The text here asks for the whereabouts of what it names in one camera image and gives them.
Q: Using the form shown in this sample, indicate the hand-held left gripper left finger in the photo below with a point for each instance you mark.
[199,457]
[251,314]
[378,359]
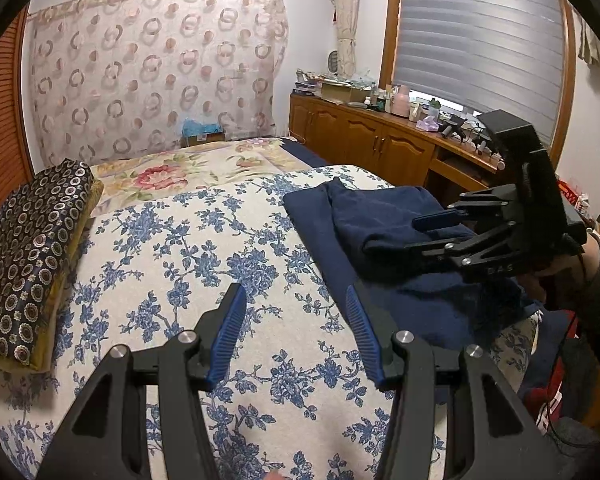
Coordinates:
[227,335]

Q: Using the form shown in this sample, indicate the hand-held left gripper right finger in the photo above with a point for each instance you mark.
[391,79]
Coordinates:
[362,330]

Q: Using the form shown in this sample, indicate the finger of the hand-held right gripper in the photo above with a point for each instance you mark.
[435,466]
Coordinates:
[480,245]
[437,221]

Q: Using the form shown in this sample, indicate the navy printed t-shirt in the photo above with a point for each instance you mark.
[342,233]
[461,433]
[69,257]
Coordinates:
[380,210]

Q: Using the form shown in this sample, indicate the person's right hand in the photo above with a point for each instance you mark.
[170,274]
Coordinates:
[560,282]

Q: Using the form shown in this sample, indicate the person's left hand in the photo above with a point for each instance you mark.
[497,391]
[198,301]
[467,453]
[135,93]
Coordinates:
[276,476]

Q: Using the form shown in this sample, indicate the black tools on cabinet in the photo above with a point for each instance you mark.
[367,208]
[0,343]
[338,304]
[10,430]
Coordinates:
[460,130]

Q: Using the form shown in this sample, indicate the pink tissue pack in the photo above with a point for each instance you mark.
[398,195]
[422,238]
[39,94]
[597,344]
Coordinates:
[427,124]

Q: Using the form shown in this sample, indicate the blue floral blanket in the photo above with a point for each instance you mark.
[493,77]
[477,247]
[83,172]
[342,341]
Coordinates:
[180,240]

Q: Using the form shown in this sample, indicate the wooden cabinet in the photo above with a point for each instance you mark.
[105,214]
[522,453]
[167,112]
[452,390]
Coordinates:
[360,135]

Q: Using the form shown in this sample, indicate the pink jar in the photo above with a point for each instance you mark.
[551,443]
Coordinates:
[402,102]

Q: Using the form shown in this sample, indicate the open cardboard box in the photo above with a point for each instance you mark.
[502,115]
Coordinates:
[342,92]

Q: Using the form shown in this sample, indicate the person's dark clothing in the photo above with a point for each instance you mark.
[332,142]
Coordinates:
[580,370]

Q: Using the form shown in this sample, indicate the hanging beige cloth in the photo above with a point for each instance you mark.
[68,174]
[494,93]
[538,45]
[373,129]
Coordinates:
[595,45]

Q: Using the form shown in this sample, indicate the olive gold pillow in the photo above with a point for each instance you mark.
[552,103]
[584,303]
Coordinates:
[75,270]

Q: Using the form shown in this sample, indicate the pink floral bedsheet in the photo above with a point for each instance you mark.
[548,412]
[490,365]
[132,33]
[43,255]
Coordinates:
[180,170]

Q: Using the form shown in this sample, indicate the white fan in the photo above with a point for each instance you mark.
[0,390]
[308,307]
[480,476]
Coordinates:
[334,62]

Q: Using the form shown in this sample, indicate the small cardboard box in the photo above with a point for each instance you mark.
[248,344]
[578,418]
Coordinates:
[202,141]

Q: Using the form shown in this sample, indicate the blue plastic bag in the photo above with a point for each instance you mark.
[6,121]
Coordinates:
[202,126]

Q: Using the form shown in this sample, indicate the dark medallion patterned pillow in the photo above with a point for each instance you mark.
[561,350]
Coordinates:
[25,260]

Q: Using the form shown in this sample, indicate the beige tied curtain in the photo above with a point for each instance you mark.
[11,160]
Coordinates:
[347,20]

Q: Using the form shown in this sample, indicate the circle patterned curtain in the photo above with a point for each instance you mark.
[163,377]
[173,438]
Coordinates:
[130,60]

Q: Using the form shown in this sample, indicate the wooden louvred wardrobe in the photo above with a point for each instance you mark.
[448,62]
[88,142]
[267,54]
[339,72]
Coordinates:
[2,135]

